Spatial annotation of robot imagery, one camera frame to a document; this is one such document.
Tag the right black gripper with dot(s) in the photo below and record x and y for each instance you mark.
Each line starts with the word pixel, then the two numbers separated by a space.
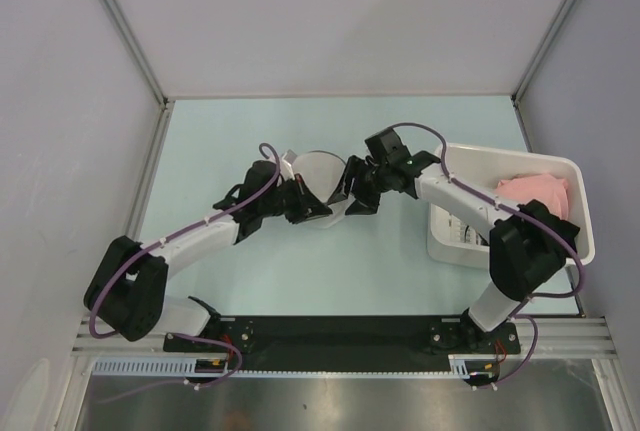
pixel 365 203

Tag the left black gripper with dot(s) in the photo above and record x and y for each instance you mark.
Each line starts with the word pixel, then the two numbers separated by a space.
pixel 307 205

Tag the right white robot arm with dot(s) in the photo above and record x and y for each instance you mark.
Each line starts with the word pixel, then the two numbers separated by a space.
pixel 516 269

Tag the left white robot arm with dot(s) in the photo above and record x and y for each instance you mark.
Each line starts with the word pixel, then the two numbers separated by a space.
pixel 127 295

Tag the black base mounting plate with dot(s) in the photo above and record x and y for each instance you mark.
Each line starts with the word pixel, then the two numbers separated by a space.
pixel 354 341

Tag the pink garment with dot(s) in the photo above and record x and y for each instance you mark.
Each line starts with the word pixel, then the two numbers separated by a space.
pixel 545 188

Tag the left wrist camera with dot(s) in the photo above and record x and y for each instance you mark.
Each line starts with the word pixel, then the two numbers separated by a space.
pixel 286 165

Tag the white slotted cable duct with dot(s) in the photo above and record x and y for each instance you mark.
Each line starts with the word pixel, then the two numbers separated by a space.
pixel 193 368

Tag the left aluminium frame post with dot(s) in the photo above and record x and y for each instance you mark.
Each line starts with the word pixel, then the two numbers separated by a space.
pixel 134 49

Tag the aluminium frame post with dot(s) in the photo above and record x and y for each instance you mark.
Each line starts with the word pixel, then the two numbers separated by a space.
pixel 552 32
pixel 134 49

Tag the right aluminium frame post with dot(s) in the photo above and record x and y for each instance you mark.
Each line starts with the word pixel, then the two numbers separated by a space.
pixel 552 32

